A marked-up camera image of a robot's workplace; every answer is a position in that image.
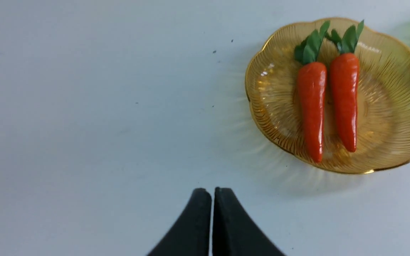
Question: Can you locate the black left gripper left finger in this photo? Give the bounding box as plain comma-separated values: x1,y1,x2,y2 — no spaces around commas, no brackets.
148,188,212,256

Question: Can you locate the orange plastic carrot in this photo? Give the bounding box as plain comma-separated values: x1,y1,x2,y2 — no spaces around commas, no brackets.
294,20,330,162
325,20,364,153

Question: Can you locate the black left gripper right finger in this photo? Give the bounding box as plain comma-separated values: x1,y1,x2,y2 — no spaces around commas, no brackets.
212,187,284,256

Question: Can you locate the amber ribbed glass plate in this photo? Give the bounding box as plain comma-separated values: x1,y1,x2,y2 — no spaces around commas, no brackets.
245,17,410,174

